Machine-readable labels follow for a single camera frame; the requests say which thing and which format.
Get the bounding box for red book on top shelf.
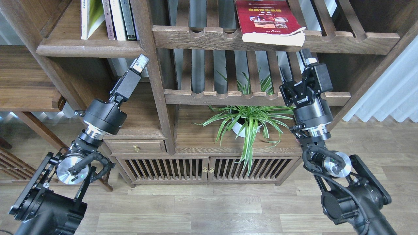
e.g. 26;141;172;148
235;0;306;47

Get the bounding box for maroon book white characters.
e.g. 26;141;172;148
102;0;116;40

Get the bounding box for white upright book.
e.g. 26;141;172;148
109;0;127;41

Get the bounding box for white plant pot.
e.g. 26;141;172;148
232;117;262;139

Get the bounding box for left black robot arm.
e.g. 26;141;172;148
9;55;149;235

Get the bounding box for white curtain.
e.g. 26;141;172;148
343;37;418;122

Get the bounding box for dark wooden bookshelf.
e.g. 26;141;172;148
1;0;417;185

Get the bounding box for slatted wooden bench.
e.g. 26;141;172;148
0;137;59;182

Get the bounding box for dark green upright book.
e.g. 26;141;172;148
120;0;137;41

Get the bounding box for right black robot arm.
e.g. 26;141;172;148
280;49;396;235

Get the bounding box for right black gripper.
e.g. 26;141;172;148
280;49;333;131

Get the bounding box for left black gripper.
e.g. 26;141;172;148
74;55;149;136

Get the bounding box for green spider plant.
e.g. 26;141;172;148
193;67;296;177

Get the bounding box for wooden side table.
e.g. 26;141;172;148
0;45;113;191

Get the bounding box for yellow green book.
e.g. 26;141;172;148
81;0;105;40

